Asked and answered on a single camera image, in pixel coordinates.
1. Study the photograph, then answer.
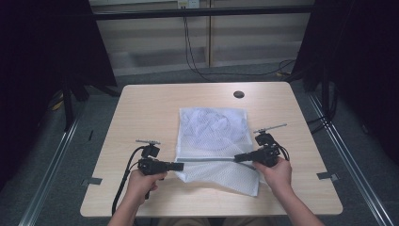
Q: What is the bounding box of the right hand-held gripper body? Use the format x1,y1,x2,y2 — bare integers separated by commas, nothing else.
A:
250,122,288,169

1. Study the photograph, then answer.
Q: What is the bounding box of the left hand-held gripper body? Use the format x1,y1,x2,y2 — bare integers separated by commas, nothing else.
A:
135,138,171,176

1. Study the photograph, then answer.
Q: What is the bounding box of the white mesh laundry bag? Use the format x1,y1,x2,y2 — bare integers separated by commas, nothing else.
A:
174,106,268,198

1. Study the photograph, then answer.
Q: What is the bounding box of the person's left hand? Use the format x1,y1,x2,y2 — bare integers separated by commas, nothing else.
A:
126,169,169,206

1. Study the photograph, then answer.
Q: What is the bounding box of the person's right hand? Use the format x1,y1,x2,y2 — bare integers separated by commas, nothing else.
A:
251,156,294,196

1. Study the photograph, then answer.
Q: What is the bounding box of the white garment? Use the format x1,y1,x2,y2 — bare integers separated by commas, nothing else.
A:
180,108,249,149

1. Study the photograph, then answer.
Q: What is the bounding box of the grey tape piece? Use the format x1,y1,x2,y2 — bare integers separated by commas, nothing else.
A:
81,177,104,187
316,171,341,183

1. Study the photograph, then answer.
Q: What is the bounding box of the black metal stand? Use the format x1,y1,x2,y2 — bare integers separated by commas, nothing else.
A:
60,73,120,133

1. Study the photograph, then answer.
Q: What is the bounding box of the black curtain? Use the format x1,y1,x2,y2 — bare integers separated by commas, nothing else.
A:
292,0,399,165
0,0,119,189

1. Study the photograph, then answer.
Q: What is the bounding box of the black horizontal bar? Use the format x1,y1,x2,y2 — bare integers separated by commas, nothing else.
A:
92,5,315,22

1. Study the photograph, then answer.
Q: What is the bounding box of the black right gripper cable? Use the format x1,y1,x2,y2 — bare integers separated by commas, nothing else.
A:
272,140,291,162

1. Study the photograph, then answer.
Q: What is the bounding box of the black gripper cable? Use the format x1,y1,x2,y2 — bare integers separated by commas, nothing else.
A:
111,145,148,217
272,140,291,162

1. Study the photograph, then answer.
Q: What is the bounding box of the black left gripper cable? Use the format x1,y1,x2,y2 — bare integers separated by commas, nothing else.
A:
111,145,148,217

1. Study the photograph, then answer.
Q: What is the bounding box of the black floor cable bundle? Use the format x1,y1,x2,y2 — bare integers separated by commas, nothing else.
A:
305,84,340,135

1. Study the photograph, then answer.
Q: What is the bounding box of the metal floor rail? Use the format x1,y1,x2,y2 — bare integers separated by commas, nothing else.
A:
306,91,395,226
18,103,87,226

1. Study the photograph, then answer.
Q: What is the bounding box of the black wall cable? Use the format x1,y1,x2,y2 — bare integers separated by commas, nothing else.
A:
183,16,297,84

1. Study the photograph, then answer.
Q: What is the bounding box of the white wall outlet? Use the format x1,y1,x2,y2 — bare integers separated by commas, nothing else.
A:
177,0,201,9

